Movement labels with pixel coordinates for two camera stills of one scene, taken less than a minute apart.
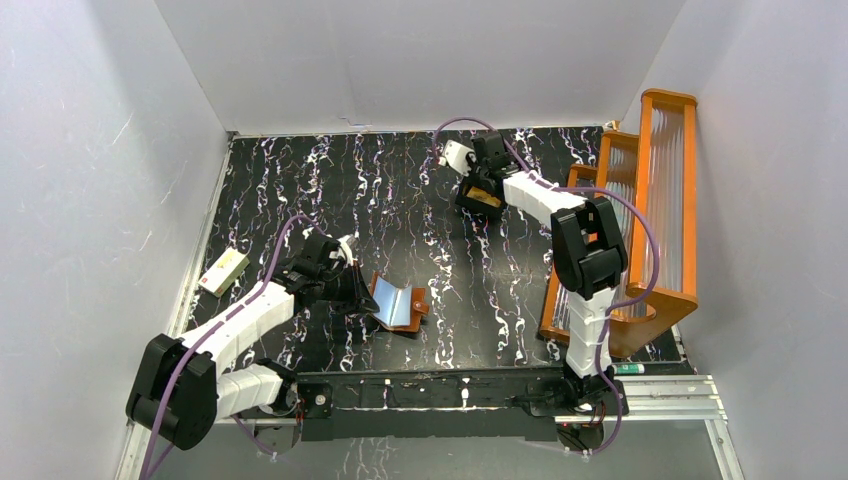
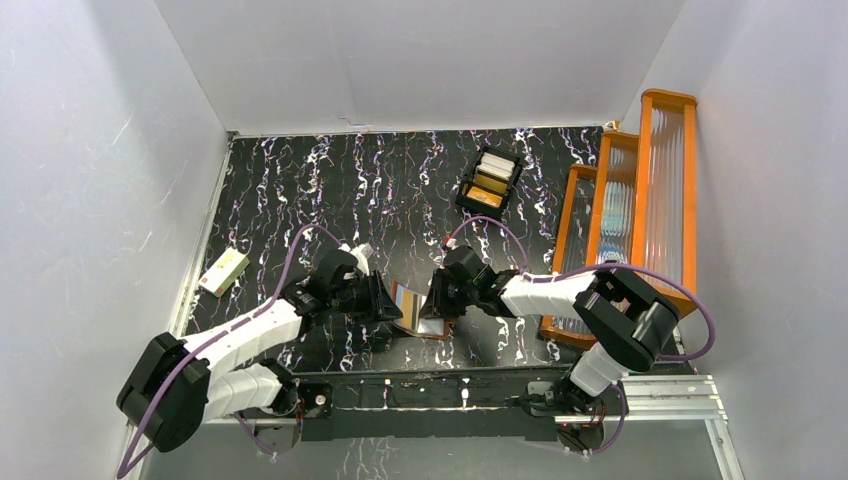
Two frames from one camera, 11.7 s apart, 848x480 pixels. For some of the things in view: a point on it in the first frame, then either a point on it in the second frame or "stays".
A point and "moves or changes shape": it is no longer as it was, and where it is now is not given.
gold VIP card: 482,195 stays
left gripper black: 346,283 → 370,297
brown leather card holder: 400,309 moves or changes shape
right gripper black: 475,160 → 436,304
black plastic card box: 482,196 stays
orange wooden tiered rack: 650,183 stays
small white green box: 224,272 stays
